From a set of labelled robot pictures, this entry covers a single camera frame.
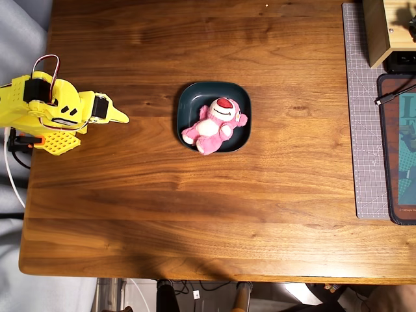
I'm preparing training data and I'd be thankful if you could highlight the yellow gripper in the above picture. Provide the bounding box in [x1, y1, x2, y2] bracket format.
[79, 90, 131, 128]

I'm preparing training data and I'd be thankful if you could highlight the pink strawberry bear plush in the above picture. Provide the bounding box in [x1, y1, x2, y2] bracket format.
[181, 96, 250, 156]

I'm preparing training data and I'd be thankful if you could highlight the dark teal square plate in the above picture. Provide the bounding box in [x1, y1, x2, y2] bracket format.
[176, 81, 253, 153]

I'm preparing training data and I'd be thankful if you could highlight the black and orange clamp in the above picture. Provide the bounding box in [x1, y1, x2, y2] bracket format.
[8, 128, 46, 153]

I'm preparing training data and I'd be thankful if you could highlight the black chair leg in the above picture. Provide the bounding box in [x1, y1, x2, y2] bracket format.
[155, 279, 180, 312]

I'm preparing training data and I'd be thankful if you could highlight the wooden chair leg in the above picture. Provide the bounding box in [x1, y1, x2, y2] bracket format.
[233, 281, 252, 312]

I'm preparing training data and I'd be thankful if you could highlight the grey cutting mat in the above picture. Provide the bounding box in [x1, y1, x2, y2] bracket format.
[341, 2, 391, 220]

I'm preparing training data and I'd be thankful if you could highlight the light wooden box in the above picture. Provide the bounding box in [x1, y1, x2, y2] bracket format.
[362, 0, 416, 68]

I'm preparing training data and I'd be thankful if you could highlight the dark printed mouse pad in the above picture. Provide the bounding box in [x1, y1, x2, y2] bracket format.
[376, 73, 416, 226]

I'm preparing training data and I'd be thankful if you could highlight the black device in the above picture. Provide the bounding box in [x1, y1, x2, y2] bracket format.
[383, 51, 416, 74]

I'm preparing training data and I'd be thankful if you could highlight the red white servo cable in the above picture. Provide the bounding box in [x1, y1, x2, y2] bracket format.
[31, 54, 61, 105]

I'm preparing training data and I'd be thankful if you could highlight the thin black cable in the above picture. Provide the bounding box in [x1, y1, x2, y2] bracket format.
[12, 149, 32, 170]

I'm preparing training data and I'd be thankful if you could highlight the black usb cable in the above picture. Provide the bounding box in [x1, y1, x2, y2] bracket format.
[374, 83, 416, 107]

